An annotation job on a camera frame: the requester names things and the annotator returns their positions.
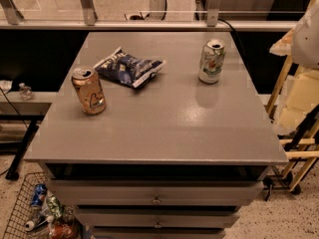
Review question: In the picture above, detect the white green 7up can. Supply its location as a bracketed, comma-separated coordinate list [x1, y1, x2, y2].
[198, 39, 226, 84]

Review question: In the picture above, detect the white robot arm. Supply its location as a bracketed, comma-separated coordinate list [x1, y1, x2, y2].
[269, 0, 319, 70]

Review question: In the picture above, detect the gold soda can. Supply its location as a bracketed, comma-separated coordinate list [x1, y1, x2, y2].
[71, 67, 107, 115]

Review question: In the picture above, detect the green crushed can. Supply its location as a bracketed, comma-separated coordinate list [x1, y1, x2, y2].
[47, 195, 63, 219]

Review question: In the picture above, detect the blue pepsi can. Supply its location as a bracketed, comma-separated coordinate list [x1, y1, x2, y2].
[30, 183, 47, 207]

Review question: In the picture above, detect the red soda can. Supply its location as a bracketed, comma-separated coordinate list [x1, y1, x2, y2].
[49, 224, 78, 239]

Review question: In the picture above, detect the white black can in basket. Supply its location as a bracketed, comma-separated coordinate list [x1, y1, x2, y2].
[24, 215, 54, 232]

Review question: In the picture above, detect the grey drawer cabinet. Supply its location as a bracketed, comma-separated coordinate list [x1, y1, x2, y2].
[26, 32, 286, 239]

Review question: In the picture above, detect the blue chip bag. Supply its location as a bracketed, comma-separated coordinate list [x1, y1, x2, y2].
[94, 47, 165, 89]

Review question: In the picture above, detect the small glass bottle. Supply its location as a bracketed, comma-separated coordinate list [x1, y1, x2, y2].
[19, 83, 33, 101]

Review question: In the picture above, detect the black-legged side bench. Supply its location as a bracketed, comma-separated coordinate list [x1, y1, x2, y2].
[0, 92, 56, 181]

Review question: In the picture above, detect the black power cable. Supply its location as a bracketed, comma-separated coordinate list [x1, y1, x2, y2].
[217, 18, 248, 62]

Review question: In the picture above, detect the wire basket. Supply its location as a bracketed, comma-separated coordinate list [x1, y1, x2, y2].
[2, 172, 47, 239]

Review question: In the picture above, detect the metal railing frame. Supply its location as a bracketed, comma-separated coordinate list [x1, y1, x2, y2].
[0, 0, 296, 32]

